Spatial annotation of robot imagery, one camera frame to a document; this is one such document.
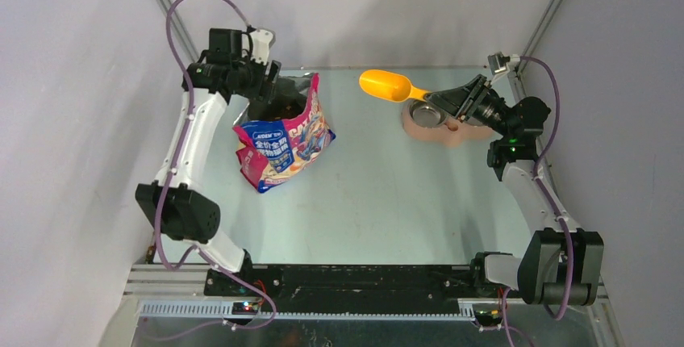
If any electronics board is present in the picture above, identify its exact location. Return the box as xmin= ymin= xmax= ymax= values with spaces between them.
xmin=472 ymin=309 xmax=503 ymax=332
xmin=231 ymin=301 xmax=261 ymax=316

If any colourful pet food bag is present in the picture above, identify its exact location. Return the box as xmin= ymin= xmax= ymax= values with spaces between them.
xmin=232 ymin=73 xmax=336 ymax=194

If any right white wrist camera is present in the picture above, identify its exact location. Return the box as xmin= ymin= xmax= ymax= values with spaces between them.
xmin=487 ymin=52 xmax=521 ymax=85

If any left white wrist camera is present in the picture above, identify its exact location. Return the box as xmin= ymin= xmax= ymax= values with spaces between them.
xmin=246 ymin=28 xmax=276 ymax=65

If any pink double bowl stand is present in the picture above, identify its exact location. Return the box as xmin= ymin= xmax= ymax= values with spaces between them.
xmin=401 ymin=99 xmax=494 ymax=148

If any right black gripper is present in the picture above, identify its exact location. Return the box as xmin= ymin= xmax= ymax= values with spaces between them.
xmin=424 ymin=75 xmax=512 ymax=139

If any right electronics board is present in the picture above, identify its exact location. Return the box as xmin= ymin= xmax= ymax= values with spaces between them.
xmin=472 ymin=309 xmax=503 ymax=332

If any yellow plastic scoop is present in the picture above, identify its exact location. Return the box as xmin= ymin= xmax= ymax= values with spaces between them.
xmin=359 ymin=69 xmax=429 ymax=103

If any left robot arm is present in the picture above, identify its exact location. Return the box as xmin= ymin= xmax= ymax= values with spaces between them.
xmin=135 ymin=27 xmax=281 ymax=296

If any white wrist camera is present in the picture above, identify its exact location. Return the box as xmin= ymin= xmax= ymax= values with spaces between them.
xmin=246 ymin=28 xmax=276 ymax=65
xmin=487 ymin=52 xmax=521 ymax=85

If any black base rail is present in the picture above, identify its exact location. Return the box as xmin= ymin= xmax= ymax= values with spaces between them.
xmin=203 ymin=264 xmax=504 ymax=316

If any brown pet food kibble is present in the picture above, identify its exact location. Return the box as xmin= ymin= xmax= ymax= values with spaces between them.
xmin=247 ymin=76 xmax=311 ymax=121

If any left electronics board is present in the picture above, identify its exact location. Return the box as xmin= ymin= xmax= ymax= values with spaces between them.
xmin=231 ymin=301 xmax=261 ymax=316

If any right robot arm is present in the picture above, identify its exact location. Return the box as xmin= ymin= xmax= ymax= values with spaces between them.
xmin=423 ymin=75 xmax=604 ymax=307

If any left steel bowl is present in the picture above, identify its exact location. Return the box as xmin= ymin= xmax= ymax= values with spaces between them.
xmin=408 ymin=100 xmax=447 ymax=128

